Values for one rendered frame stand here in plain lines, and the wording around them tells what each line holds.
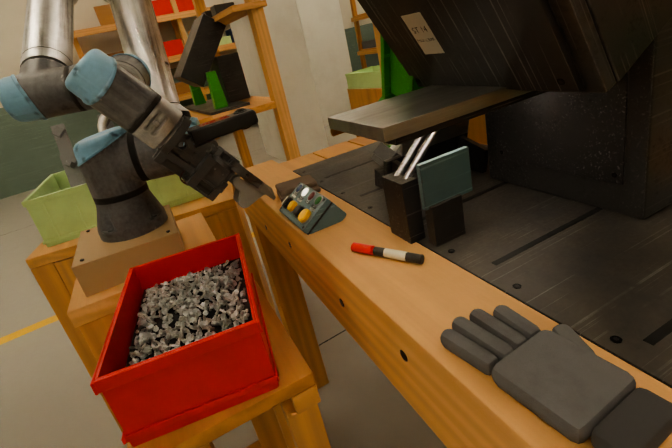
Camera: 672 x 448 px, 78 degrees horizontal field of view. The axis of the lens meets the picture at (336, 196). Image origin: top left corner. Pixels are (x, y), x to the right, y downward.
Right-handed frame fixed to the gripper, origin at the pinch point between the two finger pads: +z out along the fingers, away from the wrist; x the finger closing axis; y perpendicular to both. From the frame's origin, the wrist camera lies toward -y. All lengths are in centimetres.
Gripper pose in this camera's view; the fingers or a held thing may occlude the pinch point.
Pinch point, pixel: (271, 191)
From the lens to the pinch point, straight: 77.9
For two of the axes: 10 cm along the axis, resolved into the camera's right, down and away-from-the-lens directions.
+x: 4.3, 2.4, -8.7
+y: -6.0, 8.0, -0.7
